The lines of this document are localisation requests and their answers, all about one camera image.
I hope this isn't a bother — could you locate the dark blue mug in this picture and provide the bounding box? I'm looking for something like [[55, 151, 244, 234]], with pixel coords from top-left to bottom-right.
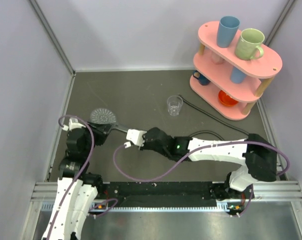
[[192, 70, 211, 86]]

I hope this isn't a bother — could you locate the pink three-tier shelf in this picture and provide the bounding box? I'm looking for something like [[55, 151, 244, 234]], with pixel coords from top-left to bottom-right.
[[189, 18, 283, 121]]

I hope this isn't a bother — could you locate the aluminium rail frame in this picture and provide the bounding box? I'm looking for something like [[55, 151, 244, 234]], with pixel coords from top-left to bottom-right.
[[23, 181, 302, 240]]

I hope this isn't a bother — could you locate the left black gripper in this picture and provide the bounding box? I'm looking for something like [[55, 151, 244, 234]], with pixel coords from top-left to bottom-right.
[[83, 120, 115, 157]]

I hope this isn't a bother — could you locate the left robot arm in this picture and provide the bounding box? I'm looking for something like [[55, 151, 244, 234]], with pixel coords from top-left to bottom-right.
[[42, 118, 113, 240]]

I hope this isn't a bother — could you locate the blue cup middle shelf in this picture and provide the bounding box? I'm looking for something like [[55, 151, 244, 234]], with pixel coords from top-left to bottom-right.
[[230, 67, 247, 84]]

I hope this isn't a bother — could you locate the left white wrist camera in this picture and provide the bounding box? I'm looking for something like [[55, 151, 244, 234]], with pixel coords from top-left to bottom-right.
[[62, 117, 85, 132]]

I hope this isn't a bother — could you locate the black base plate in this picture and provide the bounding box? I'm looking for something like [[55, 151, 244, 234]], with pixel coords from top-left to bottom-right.
[[104, 181, 217, 208]]

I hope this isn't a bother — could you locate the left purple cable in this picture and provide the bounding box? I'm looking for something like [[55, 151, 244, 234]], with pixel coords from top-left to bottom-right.
[[44, 114, 119, 240]]

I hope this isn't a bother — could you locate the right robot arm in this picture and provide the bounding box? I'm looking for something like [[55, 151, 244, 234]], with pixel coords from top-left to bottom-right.
[[139, 127, 277, 198]]

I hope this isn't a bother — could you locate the blue tumbler on top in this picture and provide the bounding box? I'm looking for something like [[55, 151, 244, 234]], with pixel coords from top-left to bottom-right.
[[216, 16, 240, 48]]

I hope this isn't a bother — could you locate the black shower hose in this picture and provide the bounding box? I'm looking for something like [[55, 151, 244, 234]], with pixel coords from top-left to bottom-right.
[[177, 93, 252, 141]]

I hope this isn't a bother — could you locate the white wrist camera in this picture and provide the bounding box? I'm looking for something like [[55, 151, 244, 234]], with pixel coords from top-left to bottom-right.
[[62, 117, 85, 132], [124, 129, 147, 148]]

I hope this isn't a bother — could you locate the orange bowl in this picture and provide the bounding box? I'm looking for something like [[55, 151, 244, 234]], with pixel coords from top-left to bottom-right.
[[218, 90, 239, 107]]

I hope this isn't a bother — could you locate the grey shower head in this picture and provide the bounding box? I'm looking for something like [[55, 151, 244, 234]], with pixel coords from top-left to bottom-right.
[[90, 108, 129, 133]]

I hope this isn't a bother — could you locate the pink cup middle shelf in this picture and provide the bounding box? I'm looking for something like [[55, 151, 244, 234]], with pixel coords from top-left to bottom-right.
[[211, 51, 225, 65]]

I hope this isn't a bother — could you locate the clear plastic cup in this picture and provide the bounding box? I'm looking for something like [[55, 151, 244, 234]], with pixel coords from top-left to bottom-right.
[[166, 95, 184, 117]]

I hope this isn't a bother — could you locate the green mug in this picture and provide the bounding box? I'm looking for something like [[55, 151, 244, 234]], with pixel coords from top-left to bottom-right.
[[234, 28, 265, 61]]

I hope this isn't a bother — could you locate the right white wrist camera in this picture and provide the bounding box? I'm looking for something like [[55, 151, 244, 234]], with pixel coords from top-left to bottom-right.
[[124, 129, 147, 148]]

